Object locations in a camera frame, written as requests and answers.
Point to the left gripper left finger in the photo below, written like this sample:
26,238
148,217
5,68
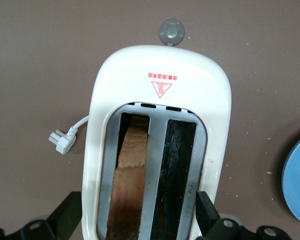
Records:
52,230

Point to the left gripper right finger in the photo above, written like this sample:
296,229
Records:
220,230

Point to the white two-slot toaster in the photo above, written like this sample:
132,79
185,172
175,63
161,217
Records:
165,70

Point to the white toaster power plug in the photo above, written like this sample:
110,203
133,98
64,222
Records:
63,143

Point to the brown toast bread slice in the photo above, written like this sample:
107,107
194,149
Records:
130,175

